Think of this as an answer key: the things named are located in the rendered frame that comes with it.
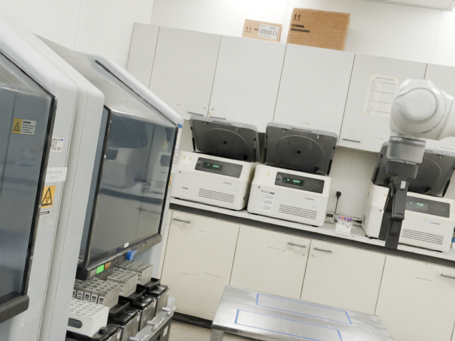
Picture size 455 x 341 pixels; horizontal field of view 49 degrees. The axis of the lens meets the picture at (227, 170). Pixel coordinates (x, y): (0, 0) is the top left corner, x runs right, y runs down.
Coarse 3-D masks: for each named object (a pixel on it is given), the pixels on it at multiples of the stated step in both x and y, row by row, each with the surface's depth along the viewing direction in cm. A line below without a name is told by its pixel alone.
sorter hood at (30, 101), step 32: (0, 64) 93; (0, 96) 83; (32, 96) 92; (0, 128) 84; (32, 128) 94; (0, 160) 86; (32, 160) 95; (0, 192) 87; (32, 192) 98; (0, 224) 89; (32, 224) 100; (0, 256) 91; (32, 256) 101; (0, 288) 93; (0, 320) 93
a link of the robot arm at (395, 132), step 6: (408, 78) 126; (414, 78) 125; (420, 78) 124; (402, 84) 127; (408, 84) 125; (414, 84) 124; (426, 84) 123; (432, 84) 125; (390, 114) 128; (390, 120) 127; (390, 126) 127; (390, 132) 129; (396, 132) 126; (402, 132) 123; (408, 138) 124; (414, 138) 124; (420, 138) 124
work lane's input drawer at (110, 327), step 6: (108, 324) 139; (66, 330) 130; (102, 330) 134; (108, 330) 135; (114, 330) 137; (120, 330) 139; (66, 336) 130; (72, 336) 130; (78, 336) 129; (84, 336) 129; (96, 336) 130; (102, 336) 131; (108, 336) 133; (114, 336) 136; (120, 336) 140
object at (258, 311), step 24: (240, 288) 196; (216, 312) 164; (240, 312) 168; (264, 312) 173; (288, 312) 177; (312, 312) 182; (336, 312) 187; (360, 312) 193; (216, 336) 154; (264, 336) 152; (288, 336) 154; (312, 336) 157; (336, 336) 161; (360, 336) 165; (384, 336) 169
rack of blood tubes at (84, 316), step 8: (72, 304) 136; (80, 304) 138; (88, 304) 139; (96, 304) 139; (72, 312) 131; (80, 312) 132; (88, 312) 134; (96, 312) 135; (104, 312) 135; (72, 320) 140; (80, 320) 130; (88, 320) 129; (96, 320) 131; (104, 320) 137; (72, 328) 130; (80, 328) 130; (88, 328) 129; (96, 328) 132
